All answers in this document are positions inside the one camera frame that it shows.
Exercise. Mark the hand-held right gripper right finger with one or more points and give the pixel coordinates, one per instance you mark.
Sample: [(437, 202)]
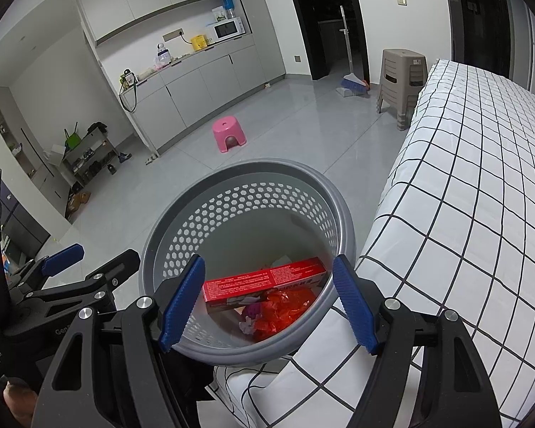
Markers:
[(354, 307)]

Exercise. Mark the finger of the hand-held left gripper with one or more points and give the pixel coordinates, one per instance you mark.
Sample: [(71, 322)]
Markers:
[(116, 272), (62, 258)]

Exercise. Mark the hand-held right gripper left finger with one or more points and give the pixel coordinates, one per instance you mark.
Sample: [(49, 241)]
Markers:
[(183, 303)]

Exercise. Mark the red plastic bag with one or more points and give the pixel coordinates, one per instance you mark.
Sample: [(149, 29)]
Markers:
[(281, 307)]

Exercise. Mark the red toothpaste box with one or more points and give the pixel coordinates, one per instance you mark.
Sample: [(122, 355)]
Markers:
[(258, 283)]

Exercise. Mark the grey perforated basket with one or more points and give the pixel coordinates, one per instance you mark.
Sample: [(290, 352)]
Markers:
[(232, 214)]

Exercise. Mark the person's left hand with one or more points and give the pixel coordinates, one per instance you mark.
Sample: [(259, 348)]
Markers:
[(18, 399)]

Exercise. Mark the cardboard box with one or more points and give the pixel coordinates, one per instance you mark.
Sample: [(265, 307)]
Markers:
[(79, 201)]

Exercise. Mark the shoe rack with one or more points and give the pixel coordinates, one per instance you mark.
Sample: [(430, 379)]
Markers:
[(89, 156)]

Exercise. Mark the blue shoe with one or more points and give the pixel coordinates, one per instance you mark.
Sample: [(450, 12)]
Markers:
[(124, 156)]

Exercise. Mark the green dustpan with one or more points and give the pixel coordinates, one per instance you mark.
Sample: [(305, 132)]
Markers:
[(73, 140)]

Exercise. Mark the floor power strip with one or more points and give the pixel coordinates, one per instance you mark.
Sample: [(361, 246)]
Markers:
[(152, 158)]

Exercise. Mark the pink plastic stool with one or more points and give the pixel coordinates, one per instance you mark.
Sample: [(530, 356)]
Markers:
[(227, 131)]

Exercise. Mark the grey base cabinets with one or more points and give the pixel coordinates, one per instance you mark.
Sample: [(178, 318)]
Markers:
[(205, 84)]

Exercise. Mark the clear plastic jug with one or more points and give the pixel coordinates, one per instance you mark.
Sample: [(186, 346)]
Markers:
[(162, 57)]

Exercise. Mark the broom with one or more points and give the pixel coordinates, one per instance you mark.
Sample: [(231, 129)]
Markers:
[(354, 81)]

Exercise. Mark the taupe plastic stool stack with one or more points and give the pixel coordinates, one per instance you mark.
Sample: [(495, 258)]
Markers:
[(401, 76)]

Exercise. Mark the yellow box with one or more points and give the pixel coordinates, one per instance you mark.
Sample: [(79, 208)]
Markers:
[(197, 42)]

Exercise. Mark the white microwave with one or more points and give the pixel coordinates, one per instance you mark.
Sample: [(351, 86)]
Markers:
[(225, 30)]

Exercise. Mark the white green carton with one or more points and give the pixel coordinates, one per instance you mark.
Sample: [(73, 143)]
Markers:
[(217, 14)]

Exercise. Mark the blue water jug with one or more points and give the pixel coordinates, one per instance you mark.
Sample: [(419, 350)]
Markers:
[(227, 1)]

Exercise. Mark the wall power socket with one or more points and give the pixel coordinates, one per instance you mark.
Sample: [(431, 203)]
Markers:
[(173, 34)]

